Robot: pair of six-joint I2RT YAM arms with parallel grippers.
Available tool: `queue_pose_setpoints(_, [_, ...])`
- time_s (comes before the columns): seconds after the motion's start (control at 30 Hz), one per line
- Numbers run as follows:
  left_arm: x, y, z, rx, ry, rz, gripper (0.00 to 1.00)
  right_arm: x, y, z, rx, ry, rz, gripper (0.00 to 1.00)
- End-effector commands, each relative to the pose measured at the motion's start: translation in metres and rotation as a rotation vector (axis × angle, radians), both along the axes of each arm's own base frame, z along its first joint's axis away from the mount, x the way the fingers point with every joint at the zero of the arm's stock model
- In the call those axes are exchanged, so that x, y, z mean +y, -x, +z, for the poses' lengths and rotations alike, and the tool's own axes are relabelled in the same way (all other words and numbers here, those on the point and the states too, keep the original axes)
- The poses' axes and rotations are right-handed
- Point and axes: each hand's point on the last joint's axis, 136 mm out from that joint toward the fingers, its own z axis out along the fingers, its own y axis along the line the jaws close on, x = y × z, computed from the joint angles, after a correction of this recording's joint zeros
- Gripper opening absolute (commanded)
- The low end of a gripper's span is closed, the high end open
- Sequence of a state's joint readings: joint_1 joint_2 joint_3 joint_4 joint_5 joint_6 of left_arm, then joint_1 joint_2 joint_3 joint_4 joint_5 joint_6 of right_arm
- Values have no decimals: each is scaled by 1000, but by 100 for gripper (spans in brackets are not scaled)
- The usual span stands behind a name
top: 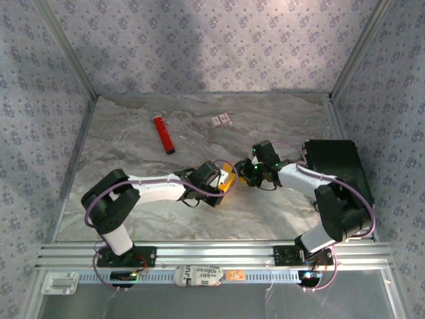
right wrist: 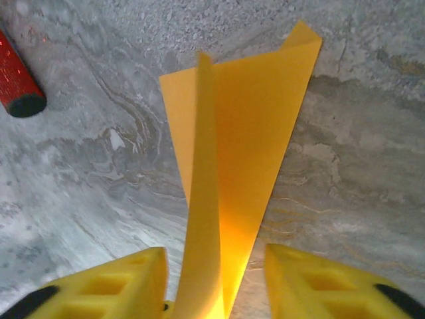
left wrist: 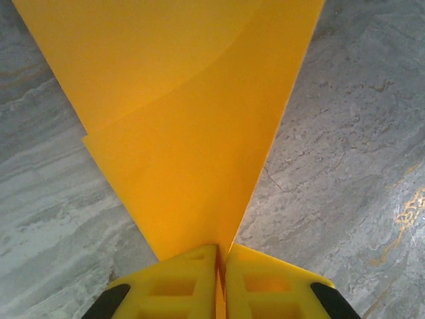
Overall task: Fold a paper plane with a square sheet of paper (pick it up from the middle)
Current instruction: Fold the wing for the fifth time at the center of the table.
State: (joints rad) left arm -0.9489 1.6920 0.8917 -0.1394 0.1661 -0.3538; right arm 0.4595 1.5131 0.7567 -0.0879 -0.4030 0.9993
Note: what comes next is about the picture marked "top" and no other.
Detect orange cloth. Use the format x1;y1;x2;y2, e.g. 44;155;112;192
218;161;250;194

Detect small card box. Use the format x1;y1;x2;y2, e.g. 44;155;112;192
211;113;232;128

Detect red glitter tube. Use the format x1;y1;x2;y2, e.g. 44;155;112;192
151;112;176;156

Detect black hard case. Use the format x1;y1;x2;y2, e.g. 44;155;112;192
303;139;375;213

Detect newspaper wrapped roll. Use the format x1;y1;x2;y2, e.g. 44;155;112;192
174;265;224;287

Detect clear acrylic panel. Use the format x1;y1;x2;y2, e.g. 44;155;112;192
36;282;399;319

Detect black right controller board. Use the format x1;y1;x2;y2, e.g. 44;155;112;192
297;270;322;286

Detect black controller board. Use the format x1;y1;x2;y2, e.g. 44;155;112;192
110;270;139;288
297;270;322;286

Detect black left controller board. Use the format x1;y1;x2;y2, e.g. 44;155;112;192
110;270;139;288

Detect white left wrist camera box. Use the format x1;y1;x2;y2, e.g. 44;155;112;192
215;168;234;187

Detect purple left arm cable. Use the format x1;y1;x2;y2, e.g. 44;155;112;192
84;159;239;293

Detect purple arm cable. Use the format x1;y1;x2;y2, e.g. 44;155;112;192
274;141;377;293
84;159;239;293

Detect aluminium mounting rail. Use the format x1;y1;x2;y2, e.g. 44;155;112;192
35;241;395;270

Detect grey slotted cable duct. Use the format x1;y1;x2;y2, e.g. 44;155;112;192
78;269;301;284

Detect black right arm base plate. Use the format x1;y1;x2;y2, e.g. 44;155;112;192
274;245;334;266

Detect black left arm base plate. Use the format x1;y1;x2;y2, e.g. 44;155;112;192
96;246;157;268

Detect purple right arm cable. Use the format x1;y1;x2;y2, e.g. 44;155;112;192
274;141;377;293

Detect aluminium frame post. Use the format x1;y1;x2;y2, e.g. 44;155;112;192
33;0;100;99
329;0;396;100

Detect white plastic bracket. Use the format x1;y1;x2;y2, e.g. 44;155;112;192
41;271;80;296

